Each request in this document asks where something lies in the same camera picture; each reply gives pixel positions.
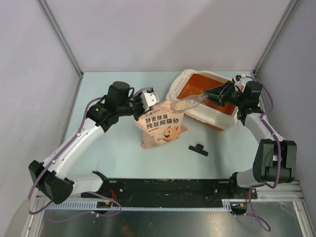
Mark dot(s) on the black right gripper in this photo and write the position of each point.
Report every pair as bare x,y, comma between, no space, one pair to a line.
219,94

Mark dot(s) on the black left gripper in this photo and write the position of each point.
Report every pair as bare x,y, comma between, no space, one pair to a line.
141,112

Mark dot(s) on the pink cat litter bag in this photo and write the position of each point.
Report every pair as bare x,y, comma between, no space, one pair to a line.
161,125

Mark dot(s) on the clear plastic litter scoop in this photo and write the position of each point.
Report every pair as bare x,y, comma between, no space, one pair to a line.
194,99

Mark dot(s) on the white and orange litter box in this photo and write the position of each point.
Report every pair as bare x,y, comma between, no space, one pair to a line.
191,82

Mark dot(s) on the black bag clip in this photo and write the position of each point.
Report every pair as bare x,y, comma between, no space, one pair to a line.
198,148

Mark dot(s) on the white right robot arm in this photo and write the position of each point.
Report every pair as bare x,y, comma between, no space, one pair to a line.
275,159

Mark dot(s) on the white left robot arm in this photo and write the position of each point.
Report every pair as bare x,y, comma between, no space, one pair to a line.
51,175

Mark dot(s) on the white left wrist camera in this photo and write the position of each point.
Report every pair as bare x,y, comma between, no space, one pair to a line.
149,99

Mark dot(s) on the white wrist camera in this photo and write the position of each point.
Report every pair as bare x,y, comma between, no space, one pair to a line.
238,84
149,99

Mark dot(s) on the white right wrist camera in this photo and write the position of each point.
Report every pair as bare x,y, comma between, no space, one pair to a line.
238,84

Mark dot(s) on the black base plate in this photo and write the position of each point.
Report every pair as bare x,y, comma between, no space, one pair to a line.
174,194

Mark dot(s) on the right aluminium corner post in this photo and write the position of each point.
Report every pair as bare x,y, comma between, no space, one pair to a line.
283,22

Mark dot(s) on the aluminium corner post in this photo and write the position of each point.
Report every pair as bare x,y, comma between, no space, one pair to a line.
59,34
283,22

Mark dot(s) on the aluminium frame rail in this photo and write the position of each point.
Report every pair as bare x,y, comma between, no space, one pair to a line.
283,193

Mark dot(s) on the left aluminium corner post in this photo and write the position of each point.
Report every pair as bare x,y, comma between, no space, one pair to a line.
59,34

